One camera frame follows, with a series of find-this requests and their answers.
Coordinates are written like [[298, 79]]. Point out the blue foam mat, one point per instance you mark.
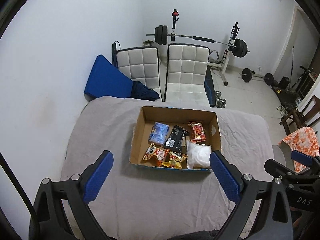
[[106, 80]]

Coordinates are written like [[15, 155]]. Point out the blue white tissue pack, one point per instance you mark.
[[159, 133]]

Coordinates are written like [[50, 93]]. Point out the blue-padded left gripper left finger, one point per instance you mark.
[[50, 220]]

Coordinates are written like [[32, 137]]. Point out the dark blue garment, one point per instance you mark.
[[142, 92]]

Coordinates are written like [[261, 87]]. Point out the black snack packet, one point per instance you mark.
[[175, 139]]

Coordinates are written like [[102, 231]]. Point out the barbell on floor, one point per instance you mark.
[[247, 75]]

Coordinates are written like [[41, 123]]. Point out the dark fleece clothing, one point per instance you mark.
[[200, 235]]

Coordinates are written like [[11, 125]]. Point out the grey table cloth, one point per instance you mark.
[[148, 203]]

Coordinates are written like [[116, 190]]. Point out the chrome dumbbell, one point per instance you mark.
[[220, 102]]

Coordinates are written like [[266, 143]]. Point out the brown wooden chair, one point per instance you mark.
[[307, 117]]

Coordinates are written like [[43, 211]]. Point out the yellow snack bag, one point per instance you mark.
[[174, 160]]

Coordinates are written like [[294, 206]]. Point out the orange white cloth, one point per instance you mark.
[[303, 140]]

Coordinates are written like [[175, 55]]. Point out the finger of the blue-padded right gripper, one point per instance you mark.
[[301, 158]]

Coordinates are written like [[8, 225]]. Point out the white plastic bag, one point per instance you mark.
[[198, 155]]

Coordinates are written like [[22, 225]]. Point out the red snack packet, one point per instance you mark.
[[197, 132]]

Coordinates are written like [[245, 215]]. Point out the white padded chair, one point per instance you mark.
[[139, 64], [186, 71]]

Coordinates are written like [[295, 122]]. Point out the left white padded chair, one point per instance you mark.
[[139, 64]]

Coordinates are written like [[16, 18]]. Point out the barbell on rack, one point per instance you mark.
[[238, 48]]

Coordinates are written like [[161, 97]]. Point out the right white padded chair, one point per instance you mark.
[[186, 71]]

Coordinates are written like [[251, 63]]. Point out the orange snack bag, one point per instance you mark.
[[156, 153]]

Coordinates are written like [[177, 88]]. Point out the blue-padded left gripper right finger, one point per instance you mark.
[[273, 219]]

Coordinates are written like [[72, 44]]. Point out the open cardboard box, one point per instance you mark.
[[148, 115]]

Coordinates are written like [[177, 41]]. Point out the blue black weight bench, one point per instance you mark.
[[209, 88]]

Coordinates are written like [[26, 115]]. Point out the grey chair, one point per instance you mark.
[[282, 154]]

